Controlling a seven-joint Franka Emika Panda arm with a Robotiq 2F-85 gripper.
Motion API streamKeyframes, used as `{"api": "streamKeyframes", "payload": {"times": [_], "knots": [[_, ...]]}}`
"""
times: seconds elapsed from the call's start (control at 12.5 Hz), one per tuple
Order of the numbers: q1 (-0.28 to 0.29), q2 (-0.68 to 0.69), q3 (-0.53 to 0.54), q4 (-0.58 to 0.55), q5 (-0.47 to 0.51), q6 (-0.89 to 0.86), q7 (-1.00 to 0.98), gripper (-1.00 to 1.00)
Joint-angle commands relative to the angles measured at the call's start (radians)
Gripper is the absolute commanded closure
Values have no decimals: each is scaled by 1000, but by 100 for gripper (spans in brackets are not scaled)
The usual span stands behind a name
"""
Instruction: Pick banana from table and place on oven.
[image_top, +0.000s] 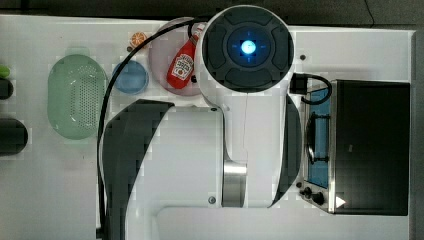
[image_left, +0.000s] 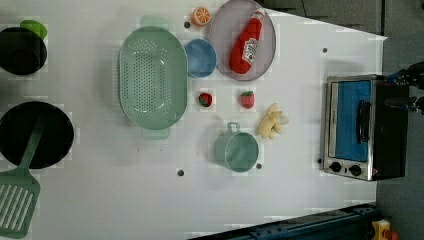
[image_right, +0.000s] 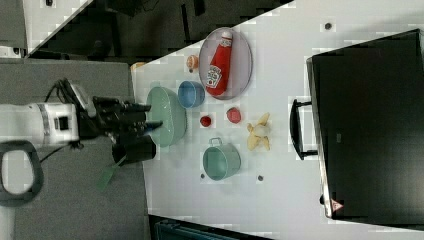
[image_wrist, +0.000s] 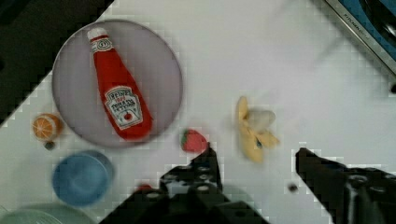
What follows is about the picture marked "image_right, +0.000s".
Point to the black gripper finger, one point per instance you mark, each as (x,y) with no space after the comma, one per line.
(150,125)
(137,108)

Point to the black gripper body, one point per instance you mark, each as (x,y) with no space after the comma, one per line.
(111,121)

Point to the plush peeled banana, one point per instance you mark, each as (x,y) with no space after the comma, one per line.
(259,133)

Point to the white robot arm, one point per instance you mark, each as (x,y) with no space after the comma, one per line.
(59,124)

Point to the green plastic colander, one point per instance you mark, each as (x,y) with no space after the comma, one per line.
(165,107)

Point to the blue plastic bowl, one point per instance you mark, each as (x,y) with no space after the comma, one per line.
(191,94)

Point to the small plush strawberry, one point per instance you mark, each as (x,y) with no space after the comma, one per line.
(205,121)

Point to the green slotted spatula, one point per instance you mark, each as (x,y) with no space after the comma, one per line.
(108,174)

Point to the plush orange slice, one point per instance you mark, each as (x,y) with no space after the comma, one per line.
(192,63)

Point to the green metal pot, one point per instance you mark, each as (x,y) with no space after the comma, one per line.
(221,160)

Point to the large plush strawberry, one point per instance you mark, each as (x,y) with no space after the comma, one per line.
(233,115)

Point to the plush ketchup bottle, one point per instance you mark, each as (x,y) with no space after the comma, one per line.
(219,67)

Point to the grey round plate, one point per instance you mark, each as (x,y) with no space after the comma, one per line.
(241,62)

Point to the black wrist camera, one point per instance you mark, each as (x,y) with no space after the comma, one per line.
(79,98)

